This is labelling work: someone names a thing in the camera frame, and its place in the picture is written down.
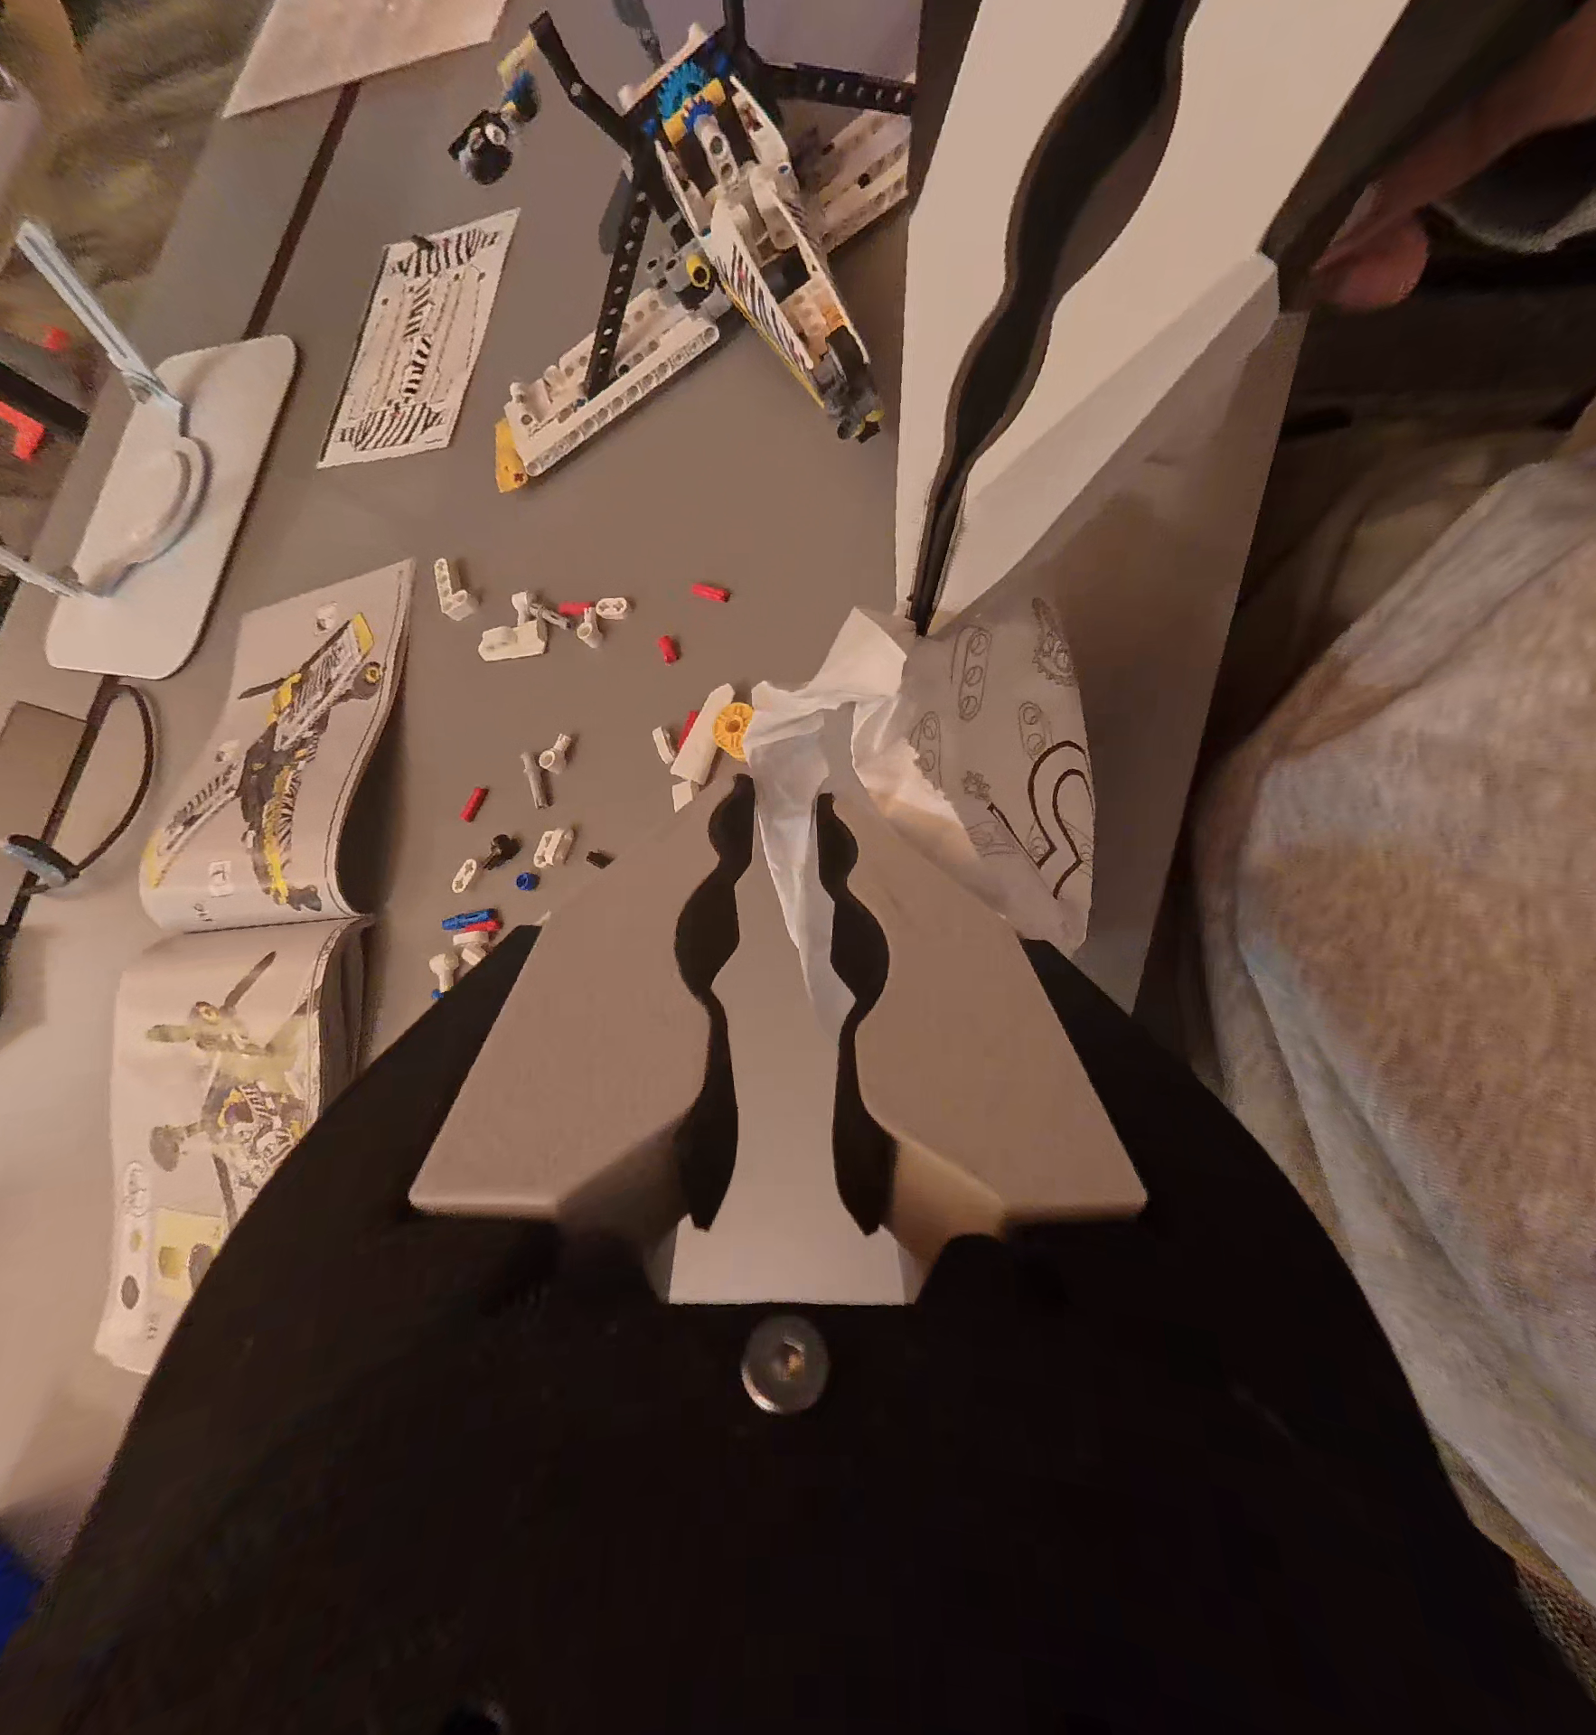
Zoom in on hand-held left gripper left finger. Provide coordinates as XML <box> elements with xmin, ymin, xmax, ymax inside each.
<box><xmin>405</xmin><ymin>780</ymin><xmax>761</xmax><ymax>1236</ymax></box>

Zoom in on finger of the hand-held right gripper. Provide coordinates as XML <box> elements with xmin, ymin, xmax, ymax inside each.
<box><xmin>938</xmin><ymin>0</ymin><xmax>1416</xmax><ymax>640</ymax></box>
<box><xmin>894</xmin><ymin>0</ymin><xmax>1142</xmax><ymax>635</ymax></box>

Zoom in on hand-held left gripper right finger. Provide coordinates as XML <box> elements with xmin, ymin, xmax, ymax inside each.
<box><xmin>811</xmin><ymin>798</ymin><xmax>1151</xmax><ymax>1245</ymax></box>

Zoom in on lego airplane model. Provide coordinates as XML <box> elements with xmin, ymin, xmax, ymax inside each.
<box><xmin>493</xmin><ymin>0</ymin><xmax>925</xmax><ymax>497</ymax></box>

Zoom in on printed white paper bag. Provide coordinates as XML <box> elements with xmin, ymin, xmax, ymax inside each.
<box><xmin>747</xmin><ymin>596</ymin><xmax>1102</xmax><ymax>1035</ymax></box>

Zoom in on lego instruction booklet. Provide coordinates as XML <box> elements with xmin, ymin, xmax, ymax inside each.
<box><xmin>94</xmin><ymin>556</ymin><xmax>421</xmax><ymax>1381</ymax></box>

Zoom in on scattered small lego pieces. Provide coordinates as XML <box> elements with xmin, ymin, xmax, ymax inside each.
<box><xmin>425</xmin><ymin>556</ymin><xmax>736</xmax><ymax>1008</ymax></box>

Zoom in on pile of dark lego parts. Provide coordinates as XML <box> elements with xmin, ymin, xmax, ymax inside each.
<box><xmin>449</xmin><ymin>69</ymin><xmax>544</xmax><ymax>186</ymax></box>

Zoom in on person's right hand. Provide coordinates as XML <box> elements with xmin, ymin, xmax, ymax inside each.
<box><xmin>1320</xmin><ymin>0</ymin><xmax>1596</xmax><ymax>315</ymax></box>

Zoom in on zebra striped sticker sheet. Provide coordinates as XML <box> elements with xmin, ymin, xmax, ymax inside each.
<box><xmin>316</xmin><ymin>208</ymin><xmax>524</xmax><ymax>473</ymax></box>

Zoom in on printed white paper sheet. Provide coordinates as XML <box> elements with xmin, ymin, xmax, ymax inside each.
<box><xmin>221</xmin><ymin>0</ymin><xmax>511</xmax><ymax>122</ymax></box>

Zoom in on white display stand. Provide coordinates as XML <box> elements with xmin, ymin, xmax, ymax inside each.
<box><xmin>0</xmin><ymin>61</ymin><xmax>302</xmax><ymax>682</ymax></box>

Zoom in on black power cable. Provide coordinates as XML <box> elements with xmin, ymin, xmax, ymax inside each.
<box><xmin>0</xmin><ymin>682</ymin><xmax>158</xmax><ymax>894</ymax></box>

